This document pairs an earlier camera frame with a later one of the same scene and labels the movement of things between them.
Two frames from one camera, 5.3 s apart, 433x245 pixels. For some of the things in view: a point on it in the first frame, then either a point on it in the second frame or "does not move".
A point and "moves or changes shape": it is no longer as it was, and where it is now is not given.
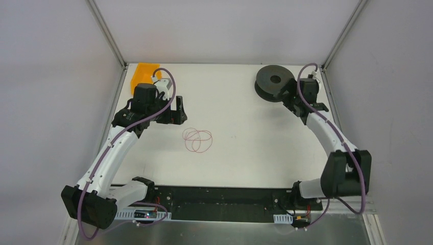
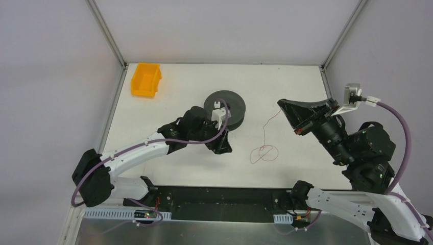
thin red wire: x=197 y=141 moves or changes shape
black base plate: x=211 y=202 does not move
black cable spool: x=270 y=79 to x=235 y=105
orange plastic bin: x=143 y=73 does not move
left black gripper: x=172 y=115 to x=216 y=140
